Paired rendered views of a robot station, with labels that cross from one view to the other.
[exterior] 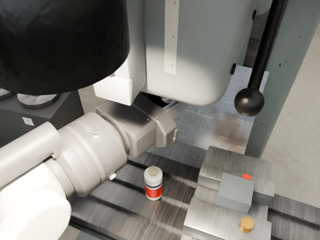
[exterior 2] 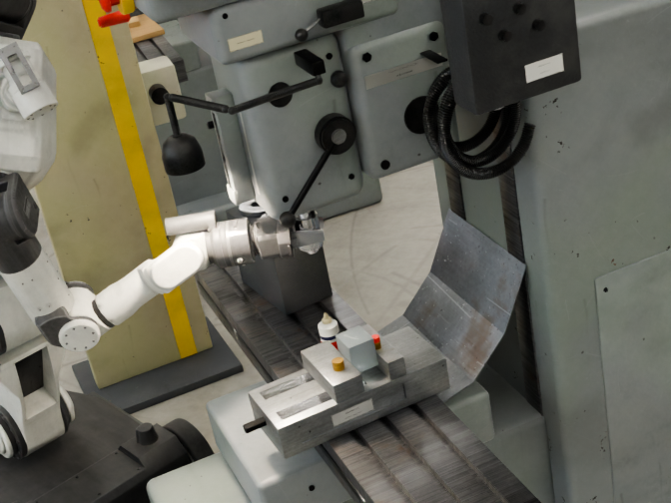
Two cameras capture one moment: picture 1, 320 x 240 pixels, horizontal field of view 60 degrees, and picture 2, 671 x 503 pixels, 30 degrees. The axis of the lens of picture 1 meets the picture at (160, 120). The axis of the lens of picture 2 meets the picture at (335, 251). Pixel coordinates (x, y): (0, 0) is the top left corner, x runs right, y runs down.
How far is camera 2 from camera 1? 209 cm
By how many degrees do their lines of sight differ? 43
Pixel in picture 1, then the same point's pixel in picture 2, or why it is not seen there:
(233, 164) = (406, 345)
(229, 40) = (270, 181)
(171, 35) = (254, 173)
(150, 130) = (272, 239)
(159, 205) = not seen: hidden behind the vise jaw
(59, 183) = (206, 246)
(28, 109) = not seen: hidden behind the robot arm
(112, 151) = (240, 240)
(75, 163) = (216, 236)
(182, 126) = (440, 321)
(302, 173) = not seen: outside the picture
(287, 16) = (519, 196)
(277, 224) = (410, 419)
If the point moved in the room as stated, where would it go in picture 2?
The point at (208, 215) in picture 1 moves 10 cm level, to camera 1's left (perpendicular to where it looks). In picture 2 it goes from (324, 352) to (288, 338)
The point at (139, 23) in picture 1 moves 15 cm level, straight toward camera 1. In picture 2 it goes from (243, 165) to (183, 202)
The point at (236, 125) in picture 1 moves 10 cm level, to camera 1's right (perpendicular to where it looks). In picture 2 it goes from (487, 333) to (528, 346)
